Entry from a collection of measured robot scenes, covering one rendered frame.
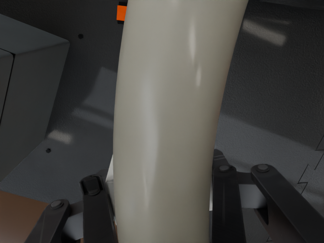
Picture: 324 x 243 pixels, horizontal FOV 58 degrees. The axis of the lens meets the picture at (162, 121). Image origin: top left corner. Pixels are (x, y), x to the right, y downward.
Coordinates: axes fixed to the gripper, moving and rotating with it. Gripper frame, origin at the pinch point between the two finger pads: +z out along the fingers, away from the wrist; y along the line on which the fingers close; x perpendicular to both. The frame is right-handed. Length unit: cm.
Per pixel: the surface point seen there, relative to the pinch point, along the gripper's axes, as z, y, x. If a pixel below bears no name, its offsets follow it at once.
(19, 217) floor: 92, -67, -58
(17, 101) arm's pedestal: 56, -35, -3
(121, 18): 84, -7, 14
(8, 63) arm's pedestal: 46, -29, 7
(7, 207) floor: 92, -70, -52
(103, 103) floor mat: 87, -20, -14
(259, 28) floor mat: 82, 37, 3
